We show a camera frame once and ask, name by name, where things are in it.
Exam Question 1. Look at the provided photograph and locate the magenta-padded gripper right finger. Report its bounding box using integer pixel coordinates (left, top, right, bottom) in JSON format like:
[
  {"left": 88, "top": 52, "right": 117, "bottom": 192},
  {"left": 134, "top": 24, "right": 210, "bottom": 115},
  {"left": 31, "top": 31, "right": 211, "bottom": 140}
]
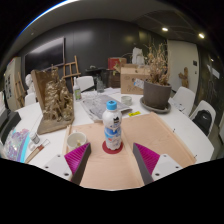
[{"left": 131, "top": 142, "right": 184, "bottom": 186}]

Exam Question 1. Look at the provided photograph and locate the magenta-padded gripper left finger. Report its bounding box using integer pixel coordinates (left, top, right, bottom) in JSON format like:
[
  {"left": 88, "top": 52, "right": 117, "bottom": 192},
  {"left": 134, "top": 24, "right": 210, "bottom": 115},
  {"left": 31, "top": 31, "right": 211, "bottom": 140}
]
[{"left": 41, "top": 142, "right": 92, "bottom": 185}]

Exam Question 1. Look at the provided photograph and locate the white blue-capped drink bottle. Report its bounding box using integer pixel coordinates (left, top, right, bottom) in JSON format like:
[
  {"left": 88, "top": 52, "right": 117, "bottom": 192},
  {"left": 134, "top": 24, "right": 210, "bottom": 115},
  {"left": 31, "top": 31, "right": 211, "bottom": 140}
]
[{"left": 101, "top": 99, "right": 124, "bottom": 152}]

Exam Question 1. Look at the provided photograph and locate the thin wooden stick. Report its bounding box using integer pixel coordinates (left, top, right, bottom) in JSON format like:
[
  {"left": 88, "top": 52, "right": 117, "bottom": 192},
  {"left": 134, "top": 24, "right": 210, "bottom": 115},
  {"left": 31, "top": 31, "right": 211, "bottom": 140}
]
[{"left": 62, "top": 124, "right": 72, "bottom": 156}]

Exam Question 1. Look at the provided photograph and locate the flat round red coaster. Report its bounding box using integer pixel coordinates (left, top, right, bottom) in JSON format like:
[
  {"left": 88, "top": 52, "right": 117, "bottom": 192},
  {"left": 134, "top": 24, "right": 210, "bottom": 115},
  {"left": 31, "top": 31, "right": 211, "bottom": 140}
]
[{"left": 101, "top": 139, "right": 124, "bottom": 155}]

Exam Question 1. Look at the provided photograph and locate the wooden paintbrush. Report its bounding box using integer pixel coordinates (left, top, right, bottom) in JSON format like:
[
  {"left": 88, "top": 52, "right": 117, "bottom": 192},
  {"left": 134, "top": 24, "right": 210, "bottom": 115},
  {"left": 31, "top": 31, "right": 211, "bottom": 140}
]
[{"left": 24, "top": 138, "right": 51, "bottom": 164}]

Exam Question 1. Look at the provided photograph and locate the small paint jar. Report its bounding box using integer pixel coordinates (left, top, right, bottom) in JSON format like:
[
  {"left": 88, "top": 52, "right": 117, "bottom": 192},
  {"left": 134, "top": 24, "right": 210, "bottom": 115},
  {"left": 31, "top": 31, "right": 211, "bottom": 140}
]
[{"left": 29, "top": 131, "right": 41, "bottom": 145}]

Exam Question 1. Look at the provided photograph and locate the yellow tag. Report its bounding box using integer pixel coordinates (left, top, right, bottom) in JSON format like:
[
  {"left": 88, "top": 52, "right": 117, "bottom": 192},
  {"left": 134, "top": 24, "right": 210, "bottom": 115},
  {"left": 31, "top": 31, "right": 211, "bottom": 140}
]
[{"left": 128, "top": 110, "right": 142, "bottom": 118}]

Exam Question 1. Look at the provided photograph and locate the grey round plant saucer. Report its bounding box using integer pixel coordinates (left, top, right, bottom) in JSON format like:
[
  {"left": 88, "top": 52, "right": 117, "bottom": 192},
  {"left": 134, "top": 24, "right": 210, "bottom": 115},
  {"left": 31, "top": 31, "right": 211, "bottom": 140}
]
[{"left": 139, "top": 96, "right": 173, "bottom": 115}]

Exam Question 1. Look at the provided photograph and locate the spread newspaper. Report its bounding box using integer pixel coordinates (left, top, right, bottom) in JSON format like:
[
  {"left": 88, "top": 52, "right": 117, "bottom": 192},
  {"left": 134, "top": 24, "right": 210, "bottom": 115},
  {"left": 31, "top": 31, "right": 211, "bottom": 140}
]
[{"left": 80, "top": 94, "right": 133, "bottom": 124}]

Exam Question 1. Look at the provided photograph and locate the colourful painting sheet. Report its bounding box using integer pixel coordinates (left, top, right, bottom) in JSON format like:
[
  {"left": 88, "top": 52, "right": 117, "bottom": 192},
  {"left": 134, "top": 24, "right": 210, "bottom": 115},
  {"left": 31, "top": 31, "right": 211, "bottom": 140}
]
[{"left": 1, "top": 128, "right": 32, "bottom": 164}]

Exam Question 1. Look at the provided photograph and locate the small white bowl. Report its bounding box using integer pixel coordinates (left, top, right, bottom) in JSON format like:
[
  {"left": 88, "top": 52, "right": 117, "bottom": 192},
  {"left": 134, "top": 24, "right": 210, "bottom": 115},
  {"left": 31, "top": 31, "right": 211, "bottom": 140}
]
[{"left": 120, "top": 95, "right": 133, "bottom": 107}]

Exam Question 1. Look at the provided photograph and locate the dried plant in grey pot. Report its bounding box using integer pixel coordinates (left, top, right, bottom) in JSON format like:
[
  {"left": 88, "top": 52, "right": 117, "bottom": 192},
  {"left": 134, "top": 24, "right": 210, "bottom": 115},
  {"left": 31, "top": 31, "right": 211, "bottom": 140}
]
[{"left": 142, "top": 43, "right": 173, "bottom": 110}]

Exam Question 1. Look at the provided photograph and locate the black backpack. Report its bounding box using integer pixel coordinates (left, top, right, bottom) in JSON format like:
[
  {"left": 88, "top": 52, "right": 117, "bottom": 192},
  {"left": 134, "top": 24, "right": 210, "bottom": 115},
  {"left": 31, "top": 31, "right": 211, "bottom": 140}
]
[{"left": 193, "top": 109, "right": 213, "bottom": 136}]

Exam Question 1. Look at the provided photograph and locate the clear spray bottle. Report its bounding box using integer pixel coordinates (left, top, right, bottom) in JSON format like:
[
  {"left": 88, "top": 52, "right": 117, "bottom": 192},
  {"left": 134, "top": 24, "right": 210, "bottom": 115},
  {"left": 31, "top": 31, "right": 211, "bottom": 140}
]
[{"left": 73, "top": 77, "right": 83, "bottom": 102}]

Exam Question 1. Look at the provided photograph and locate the white chair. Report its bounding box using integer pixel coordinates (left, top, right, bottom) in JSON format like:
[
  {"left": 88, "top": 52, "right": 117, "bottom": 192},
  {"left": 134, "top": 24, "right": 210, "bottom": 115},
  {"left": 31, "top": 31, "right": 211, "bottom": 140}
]
[
  {"left": 23, "top": 92, "right": 38, "bottom": 108},
  {"left": 75, "top": 75, "right": 96, "bottom": 93},
  {"left": 189, "top": 99, "right": 217, "bottom": 138},
  {"left": 171, "top": 86, "right": 197, "bottom": 116}
]

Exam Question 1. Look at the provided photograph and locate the black flat case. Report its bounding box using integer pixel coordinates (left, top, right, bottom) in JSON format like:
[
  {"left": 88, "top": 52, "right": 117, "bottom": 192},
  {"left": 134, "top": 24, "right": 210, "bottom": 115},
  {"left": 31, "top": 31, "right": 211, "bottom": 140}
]
[{"left": 0, "top": 108, "right": 22, "bottom": 144}]

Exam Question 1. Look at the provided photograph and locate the clear glass flask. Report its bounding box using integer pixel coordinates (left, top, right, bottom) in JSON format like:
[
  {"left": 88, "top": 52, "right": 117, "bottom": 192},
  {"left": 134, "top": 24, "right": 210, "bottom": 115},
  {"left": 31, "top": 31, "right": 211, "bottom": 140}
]
[{"left": 96, "top": 74, "right": 106, "bottom": 94}]

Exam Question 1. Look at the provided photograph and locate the brown cardboard box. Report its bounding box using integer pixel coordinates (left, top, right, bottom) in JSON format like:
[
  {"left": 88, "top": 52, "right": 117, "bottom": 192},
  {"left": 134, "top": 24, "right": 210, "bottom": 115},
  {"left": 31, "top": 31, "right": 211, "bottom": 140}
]
[{"left": 119, "top": 63, "right": 151, "bottom": 96}]

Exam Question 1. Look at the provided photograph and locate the wooden easel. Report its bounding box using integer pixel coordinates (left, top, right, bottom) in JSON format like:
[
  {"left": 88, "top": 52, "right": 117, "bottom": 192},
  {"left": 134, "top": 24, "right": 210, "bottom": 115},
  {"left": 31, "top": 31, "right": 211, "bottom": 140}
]
[
  {"left": 14, "top": 71, "right": 28, "bottom": 108},
  {"left": 62, "top": 54, "right": 82, "bottom": 88}
]

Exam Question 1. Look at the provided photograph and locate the wooden figure statue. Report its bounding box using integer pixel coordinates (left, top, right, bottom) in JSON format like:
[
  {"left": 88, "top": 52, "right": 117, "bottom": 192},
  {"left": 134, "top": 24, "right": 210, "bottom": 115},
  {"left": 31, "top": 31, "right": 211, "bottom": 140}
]
[{"left": 178, "top": 67, "right": 190, "bottom": 89}]

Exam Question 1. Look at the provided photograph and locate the white plaster bust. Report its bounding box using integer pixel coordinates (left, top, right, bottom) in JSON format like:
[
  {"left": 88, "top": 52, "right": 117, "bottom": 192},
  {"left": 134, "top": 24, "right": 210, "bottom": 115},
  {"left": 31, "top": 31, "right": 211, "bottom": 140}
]
[{"left": 24, "top": 73, "right": 34, "bottom": 95}]

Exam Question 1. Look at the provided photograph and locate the red box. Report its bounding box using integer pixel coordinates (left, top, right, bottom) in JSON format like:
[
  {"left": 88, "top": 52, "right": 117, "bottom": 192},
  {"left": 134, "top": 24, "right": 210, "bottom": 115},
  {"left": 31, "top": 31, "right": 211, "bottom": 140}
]
[{"left": 107, "top": 57, "right": 128, "bottom": 71}]

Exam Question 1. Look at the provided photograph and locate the white cabinet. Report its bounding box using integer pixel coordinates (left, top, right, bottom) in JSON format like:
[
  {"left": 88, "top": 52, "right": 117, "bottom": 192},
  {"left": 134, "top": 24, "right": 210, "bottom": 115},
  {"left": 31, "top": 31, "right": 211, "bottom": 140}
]
[{"left": 3, "top": 56, "right": 26, "bottom": 111}]

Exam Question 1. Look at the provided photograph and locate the black wall screen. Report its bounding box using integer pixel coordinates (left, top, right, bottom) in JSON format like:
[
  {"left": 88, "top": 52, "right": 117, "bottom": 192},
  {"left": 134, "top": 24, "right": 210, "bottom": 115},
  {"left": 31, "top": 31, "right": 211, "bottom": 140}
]
[{"left": 23, "top": 36, "right": 66, "bottom": 76}]

